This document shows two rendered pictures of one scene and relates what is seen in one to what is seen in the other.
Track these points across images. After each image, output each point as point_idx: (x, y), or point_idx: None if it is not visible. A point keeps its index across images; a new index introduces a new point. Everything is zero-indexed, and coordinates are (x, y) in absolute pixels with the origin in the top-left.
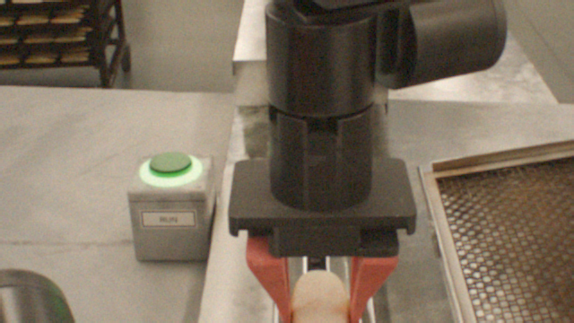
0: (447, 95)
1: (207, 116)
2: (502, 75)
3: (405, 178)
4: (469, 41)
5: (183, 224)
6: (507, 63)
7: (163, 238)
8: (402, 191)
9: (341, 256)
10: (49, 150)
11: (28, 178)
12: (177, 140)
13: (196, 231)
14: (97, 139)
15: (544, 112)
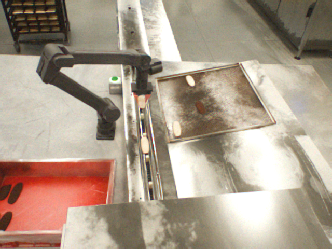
0: (161, 59)
1: (114, 65)
2: (171, 54)
3: (151, 85)
4: (158, 70)
5: (117, 88)
6: (173, 50)
7: (114, 90)
8: (151, 86)
9: (144, 94)
10: (86, 73)
11: (84, 79)
12: (110, 70)
13: (119, 89)
14: (94, 70)
15: (178, 63)
